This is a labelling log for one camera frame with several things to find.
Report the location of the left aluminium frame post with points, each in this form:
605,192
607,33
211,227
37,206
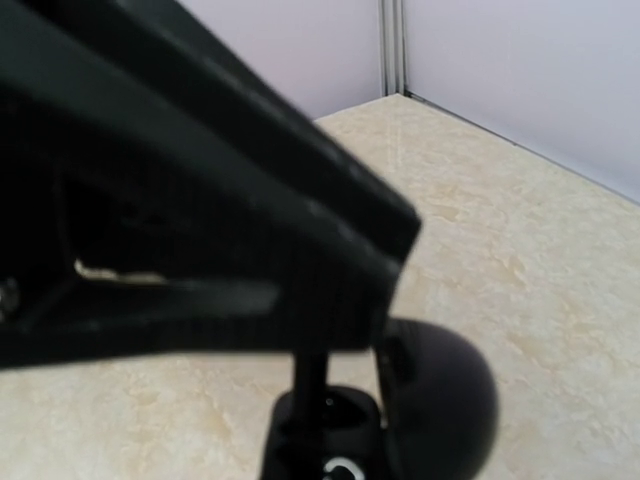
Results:
392,40

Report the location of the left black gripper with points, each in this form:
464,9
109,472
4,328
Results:
50,179

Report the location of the black round charging case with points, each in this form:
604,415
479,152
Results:
436,419

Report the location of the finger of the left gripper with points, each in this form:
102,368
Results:
186,126
114,284

